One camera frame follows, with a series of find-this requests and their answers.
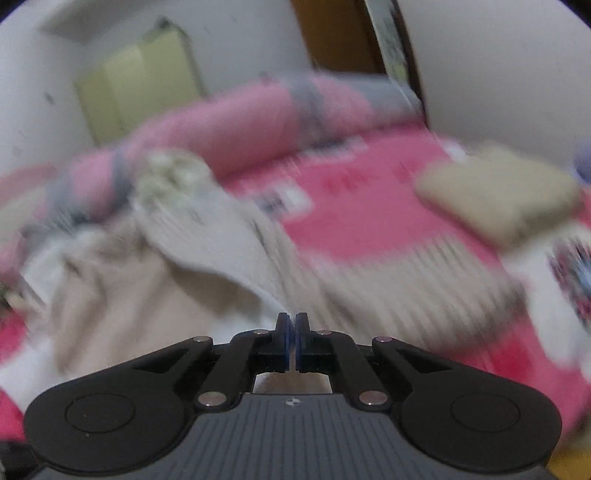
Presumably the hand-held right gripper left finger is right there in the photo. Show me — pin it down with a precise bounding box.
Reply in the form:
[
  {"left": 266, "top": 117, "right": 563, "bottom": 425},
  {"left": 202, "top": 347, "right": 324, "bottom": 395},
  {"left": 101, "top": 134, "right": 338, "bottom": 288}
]
[{"left": 134, "top": 313, "right": 291, "bottom": 411}]

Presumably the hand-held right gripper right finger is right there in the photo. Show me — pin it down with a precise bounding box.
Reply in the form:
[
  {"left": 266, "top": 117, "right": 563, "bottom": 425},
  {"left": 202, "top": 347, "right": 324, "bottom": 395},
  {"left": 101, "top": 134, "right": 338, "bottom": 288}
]
[{"left": 298, "top": 313, "right": 455, "bottom": 411}]

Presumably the white sweatshirt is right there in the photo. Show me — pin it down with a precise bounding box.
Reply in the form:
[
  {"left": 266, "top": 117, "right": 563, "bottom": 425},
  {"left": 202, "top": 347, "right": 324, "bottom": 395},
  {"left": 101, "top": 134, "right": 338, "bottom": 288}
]
[{"left": 134, "top": 151, "right": 296, "bottom": 324}]

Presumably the pink floral bed blanket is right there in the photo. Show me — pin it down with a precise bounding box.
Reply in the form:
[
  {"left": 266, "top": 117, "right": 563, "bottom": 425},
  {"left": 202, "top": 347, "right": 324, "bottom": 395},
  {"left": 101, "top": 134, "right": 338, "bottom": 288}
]
[{"left": 0, "top": 124, "right": 591, "bottom": 444}]

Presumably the light beige garment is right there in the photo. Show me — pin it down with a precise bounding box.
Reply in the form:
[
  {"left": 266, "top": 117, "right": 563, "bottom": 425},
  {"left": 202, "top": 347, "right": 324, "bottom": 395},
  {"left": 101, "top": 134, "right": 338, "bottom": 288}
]
[{"left": 21, "top": 222, "right": 264, "bottom": 384}]

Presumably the pink grey rolled quilt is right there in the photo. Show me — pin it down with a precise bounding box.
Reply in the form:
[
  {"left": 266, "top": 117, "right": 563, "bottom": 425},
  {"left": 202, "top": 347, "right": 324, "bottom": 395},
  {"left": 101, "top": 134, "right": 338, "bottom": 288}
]
[{"left": 0, "top": 76, "right": 423, "bottom": 222}]

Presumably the folded beige garment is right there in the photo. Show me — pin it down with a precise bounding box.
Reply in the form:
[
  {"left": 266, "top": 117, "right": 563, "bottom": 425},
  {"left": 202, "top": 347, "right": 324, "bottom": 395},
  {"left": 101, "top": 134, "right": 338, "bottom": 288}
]
[{"left": 416, "top": 147, "right": 583, "bottom": 251}]

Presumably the yellow-green wardrobe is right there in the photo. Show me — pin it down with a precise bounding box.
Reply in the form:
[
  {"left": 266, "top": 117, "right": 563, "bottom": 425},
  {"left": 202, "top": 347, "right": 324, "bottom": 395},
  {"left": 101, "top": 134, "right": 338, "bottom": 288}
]
[{"left": 73, "top": 21, "right": 206, "bottom": 146}]

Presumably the brown wooden door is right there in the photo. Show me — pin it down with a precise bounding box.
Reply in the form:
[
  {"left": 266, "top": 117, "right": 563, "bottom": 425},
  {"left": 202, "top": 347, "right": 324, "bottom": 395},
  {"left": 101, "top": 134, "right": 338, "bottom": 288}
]
[{"left": 291, "top": 0, "right": 386, "bottom": 75}]

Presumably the purple cloth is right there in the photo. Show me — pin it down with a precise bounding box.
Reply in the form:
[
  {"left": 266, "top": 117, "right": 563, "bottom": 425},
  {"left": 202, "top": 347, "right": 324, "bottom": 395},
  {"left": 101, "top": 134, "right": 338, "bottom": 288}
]
[{"left": 573, "top": 142, "right": 591, "bottom": 185}]

